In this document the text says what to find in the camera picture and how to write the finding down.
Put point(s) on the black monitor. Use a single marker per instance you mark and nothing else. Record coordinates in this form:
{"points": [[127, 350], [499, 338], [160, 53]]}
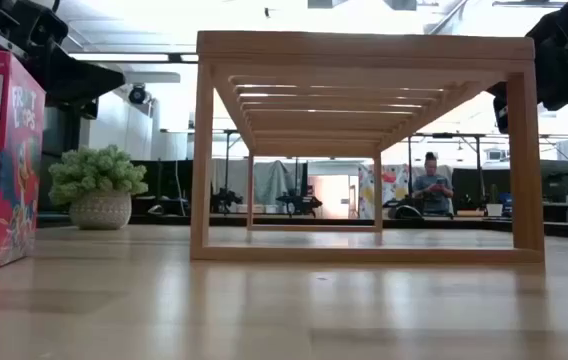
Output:
{"points": [[471, 187], [558, 177]]}

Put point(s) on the wooden slatted shelf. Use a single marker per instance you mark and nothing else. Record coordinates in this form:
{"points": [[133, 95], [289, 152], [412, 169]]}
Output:
{"points": [[364, 50]]}

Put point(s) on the black aluminium rig frame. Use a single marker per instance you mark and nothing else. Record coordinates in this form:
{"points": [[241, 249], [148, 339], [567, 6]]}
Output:
{"points": [[164, 219]]}

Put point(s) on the green succulent in white pot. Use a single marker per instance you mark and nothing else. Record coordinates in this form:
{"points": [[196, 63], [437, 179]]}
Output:
{"points": [[96, 190]]}

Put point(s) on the colourful patterned cloth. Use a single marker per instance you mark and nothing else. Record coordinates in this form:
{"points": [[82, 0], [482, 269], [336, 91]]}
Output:
{"points": [[394, 185]]}

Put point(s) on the red Froot Loops cereal box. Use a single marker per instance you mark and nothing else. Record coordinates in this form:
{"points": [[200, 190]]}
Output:
{"points": [[9, 175]]}

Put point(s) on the black background robot arm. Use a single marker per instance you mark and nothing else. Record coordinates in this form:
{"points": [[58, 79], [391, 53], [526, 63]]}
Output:
{"points": [[224, 199], [300, 202]]}

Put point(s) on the black round ceiling camera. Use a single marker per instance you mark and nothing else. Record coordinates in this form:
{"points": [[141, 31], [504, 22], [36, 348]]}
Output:
{"points": [[137, 94]]}

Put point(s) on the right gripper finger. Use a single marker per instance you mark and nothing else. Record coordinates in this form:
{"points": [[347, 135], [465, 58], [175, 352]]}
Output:
{"points": [[500, 100]]}

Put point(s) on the small potted cactus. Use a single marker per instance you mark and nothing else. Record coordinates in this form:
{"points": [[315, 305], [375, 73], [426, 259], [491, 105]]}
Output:
{"points": [[494, 207]]}

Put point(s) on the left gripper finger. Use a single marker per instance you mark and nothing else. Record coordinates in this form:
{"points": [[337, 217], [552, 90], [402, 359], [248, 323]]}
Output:
{"points": [[79, 80]]}

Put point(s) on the person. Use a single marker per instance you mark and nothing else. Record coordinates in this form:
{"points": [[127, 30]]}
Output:
{"points": [[433, 192]]}

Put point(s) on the grey hanging cloth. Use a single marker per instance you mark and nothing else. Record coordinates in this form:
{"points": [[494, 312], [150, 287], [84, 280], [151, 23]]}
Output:
{"points": [[271, 182]]}

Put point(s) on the person's phone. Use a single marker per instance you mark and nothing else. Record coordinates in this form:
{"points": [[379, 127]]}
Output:
{"points": [[440, 182]]}

